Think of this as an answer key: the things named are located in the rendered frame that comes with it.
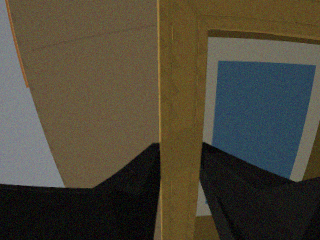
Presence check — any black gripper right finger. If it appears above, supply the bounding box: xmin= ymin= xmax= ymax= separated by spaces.
xmin=199 ymin=141 xmax=320 ymax=240

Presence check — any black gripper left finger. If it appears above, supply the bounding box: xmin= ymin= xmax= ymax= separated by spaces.
xmin=0 ymin=143 xmax=161 ymax=240

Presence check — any yellow picture frame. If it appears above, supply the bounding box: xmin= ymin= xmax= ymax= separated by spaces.
xmin=157 ymin=0 xmax=320 ymax=240

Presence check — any brown flat board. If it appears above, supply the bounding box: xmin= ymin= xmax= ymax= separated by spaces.
xmin=8 ymin=0 xmax=160 ymax=189

